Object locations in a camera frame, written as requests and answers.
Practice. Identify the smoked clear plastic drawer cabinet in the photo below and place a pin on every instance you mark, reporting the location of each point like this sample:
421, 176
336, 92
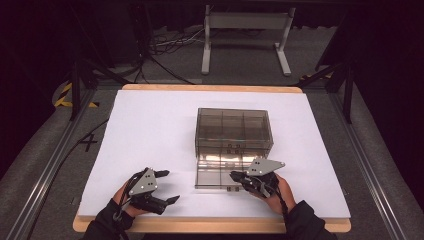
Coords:
233, 125

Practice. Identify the white table sheet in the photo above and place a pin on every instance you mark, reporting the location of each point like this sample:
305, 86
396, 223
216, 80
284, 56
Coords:
150, 133

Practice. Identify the black metal stand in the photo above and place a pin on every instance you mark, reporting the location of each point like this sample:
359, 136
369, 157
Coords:
76, 90
346, 93

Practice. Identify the person's left hand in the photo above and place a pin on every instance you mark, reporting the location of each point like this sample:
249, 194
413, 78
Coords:
125, 196

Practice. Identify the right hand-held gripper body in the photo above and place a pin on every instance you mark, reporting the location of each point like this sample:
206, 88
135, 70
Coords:
263, 166

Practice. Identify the white metal stand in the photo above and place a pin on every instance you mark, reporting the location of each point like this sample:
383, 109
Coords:
246, 20

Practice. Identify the wooden table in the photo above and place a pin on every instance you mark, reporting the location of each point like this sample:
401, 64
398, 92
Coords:
200, 225

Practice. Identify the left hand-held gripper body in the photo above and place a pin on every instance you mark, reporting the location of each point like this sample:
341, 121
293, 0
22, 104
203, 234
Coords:
145, 183

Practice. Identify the person's right hand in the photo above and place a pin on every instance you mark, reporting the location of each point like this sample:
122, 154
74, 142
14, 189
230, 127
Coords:
283, 195

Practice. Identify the aluminium floor rail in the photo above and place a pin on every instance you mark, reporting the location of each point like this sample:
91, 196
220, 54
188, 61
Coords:
366, 180
50, 166

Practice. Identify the yellow black hazard tape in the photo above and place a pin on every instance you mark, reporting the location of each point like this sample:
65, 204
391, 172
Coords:
63, 96

